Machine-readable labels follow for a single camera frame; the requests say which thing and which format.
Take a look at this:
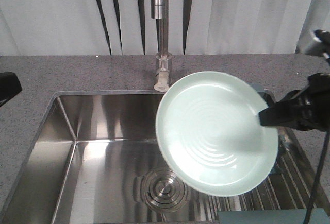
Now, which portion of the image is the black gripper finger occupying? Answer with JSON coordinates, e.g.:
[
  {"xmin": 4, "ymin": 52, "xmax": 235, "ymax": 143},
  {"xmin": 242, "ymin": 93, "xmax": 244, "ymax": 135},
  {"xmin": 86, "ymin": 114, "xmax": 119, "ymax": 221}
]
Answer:
[{"xmin": 0, "ymin": 72, "xmax": 22, "ymax": 106}]

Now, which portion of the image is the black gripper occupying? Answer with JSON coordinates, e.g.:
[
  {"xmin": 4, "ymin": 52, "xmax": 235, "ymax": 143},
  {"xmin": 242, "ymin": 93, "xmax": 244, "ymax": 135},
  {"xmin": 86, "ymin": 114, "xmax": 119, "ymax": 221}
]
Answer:
[{"xmin": 258, "ymin": 73, "xmax": 329, "ymax": 131}]

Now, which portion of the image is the mint green round plate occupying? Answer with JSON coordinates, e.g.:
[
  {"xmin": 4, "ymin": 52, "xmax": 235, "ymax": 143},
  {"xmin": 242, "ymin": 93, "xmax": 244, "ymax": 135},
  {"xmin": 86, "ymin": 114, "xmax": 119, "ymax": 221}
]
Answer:
[{"xmin": 155, "ymin": 71, "xmax": 278, "ymax": 197}]

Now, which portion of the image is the grey roll-up drying rack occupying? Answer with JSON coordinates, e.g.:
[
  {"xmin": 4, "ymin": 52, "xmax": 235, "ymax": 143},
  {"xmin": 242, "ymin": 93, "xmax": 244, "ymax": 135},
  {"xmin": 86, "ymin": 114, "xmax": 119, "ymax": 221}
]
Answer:
[{"xmin": 211, "ymin": 83, "xmax": 328, "ymax": 224}]

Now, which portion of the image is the white pleated curtain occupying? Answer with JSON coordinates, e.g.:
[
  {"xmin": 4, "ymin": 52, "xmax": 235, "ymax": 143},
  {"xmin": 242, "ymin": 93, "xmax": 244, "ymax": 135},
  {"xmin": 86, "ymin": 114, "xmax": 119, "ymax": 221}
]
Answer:
[{"xmin": 1, "ymin": 0, "xmax": 329, "ymax": 56}]

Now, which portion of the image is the stainless steel sink basin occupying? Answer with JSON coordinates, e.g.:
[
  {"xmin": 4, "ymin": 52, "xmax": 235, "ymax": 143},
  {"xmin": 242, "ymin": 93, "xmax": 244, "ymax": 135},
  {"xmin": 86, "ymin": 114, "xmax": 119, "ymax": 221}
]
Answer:
[{"xmin": 2, "ymin": 91, "xmax": 215, "ymax": 223}]

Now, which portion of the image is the round steel sink drain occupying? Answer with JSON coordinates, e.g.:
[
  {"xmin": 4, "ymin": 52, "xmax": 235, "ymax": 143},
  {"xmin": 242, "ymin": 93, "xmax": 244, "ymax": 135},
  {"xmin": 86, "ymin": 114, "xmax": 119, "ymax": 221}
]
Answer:
[{"xmin": 141, "ymin": 167, "xmax": 188, "ymax": 213}]

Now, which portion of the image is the stainless steel faucet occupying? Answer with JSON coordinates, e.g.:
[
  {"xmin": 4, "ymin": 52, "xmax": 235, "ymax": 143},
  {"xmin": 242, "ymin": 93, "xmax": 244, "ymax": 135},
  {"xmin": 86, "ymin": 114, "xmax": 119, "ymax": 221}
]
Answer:
[{"xmin": 151, "ymin": 0, "xmax": 173, "ymax": 92}]

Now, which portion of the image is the black cable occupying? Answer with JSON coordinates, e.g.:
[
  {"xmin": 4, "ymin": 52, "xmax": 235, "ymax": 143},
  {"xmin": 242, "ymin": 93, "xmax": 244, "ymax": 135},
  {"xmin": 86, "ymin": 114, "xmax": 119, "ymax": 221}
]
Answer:
[{"xmin": 303, "ymin": 131, "xmax": 330, "ymax": 224}]

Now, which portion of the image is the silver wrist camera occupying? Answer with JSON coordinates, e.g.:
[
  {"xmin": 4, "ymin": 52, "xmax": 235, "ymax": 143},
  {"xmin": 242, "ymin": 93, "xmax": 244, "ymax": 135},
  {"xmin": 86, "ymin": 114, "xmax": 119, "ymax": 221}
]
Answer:
[{"xmin": 299, "ymin": 29, "xmax": 329, "ymax": 59}]

